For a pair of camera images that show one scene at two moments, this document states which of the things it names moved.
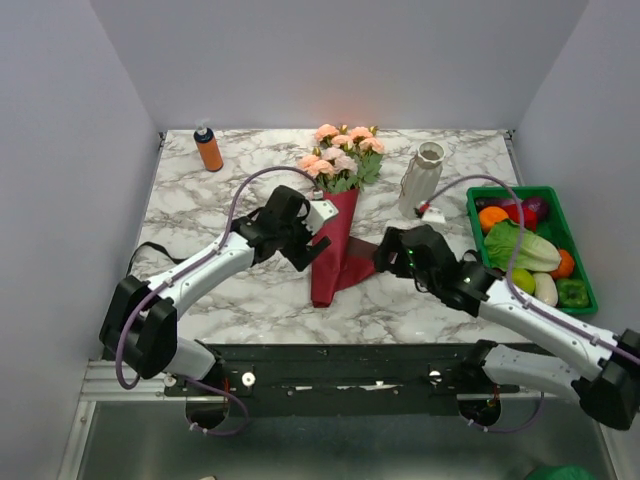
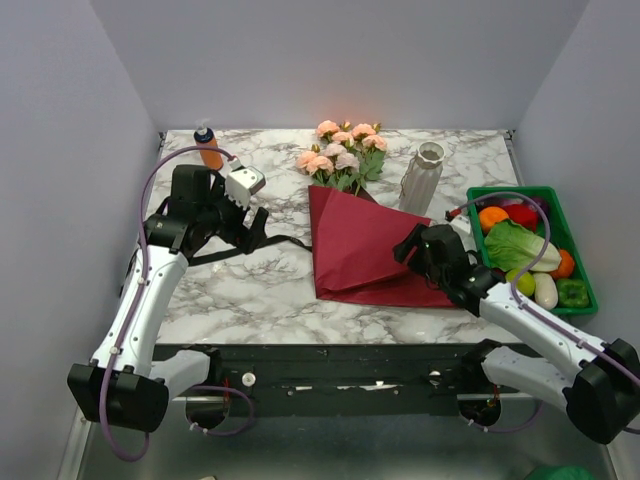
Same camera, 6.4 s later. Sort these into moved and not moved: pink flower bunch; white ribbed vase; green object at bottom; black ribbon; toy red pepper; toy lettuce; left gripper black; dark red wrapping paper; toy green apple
Moved: left gripper black; black ribbon; dark red wrapping paper
Not moved: green object at bottom; white ribbed vase; toy lettuce; toy green apple; pink flower bunch; toy red pepper
